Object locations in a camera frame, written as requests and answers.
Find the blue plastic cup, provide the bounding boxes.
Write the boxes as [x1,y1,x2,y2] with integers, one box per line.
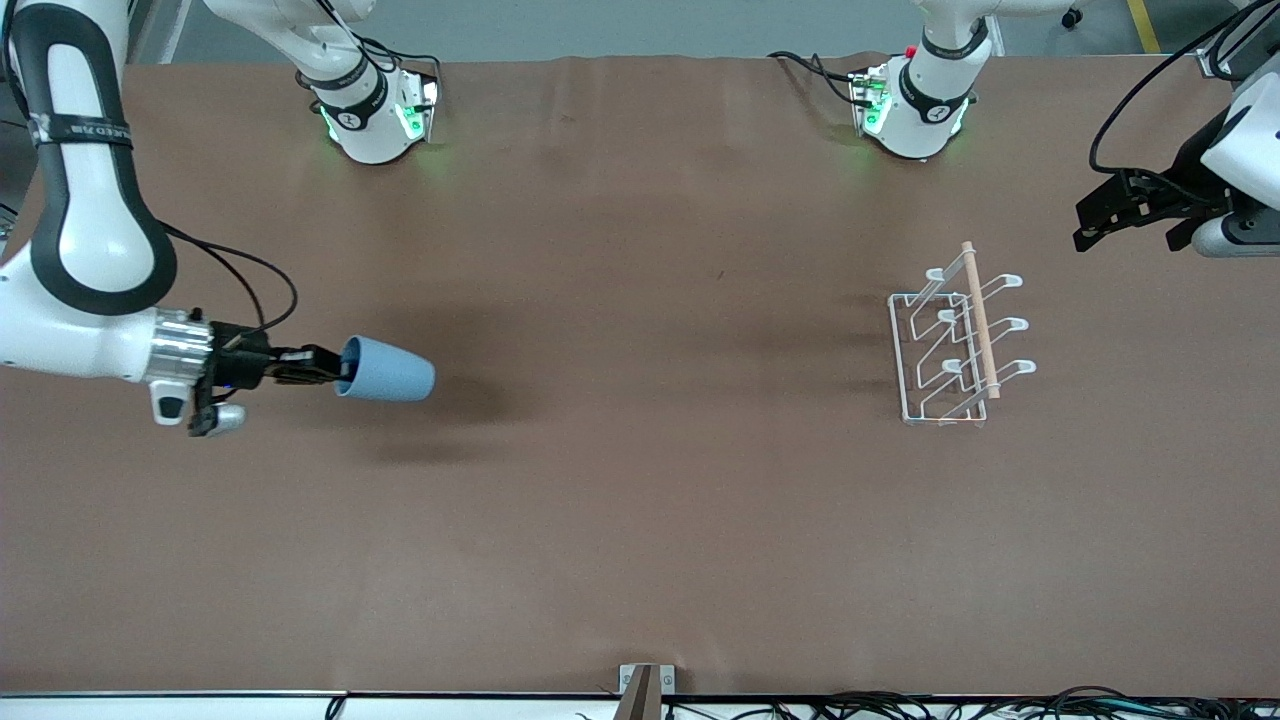
[335,335,437,404]

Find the brown table cover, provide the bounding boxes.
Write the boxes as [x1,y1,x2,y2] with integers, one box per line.
[0,52,1280,698]

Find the white wire cup holder rack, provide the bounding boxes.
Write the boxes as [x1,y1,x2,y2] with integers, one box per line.
[887,241,1038,428]

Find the grey diagonal frame strut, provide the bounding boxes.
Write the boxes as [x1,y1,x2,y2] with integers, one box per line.
[128,0,193,63]

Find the black arm base cable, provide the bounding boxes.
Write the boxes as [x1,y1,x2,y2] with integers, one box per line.
[768,50,863,106]

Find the black cable tangle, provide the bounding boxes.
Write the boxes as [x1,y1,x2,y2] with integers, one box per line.
[660,686,1280,720]

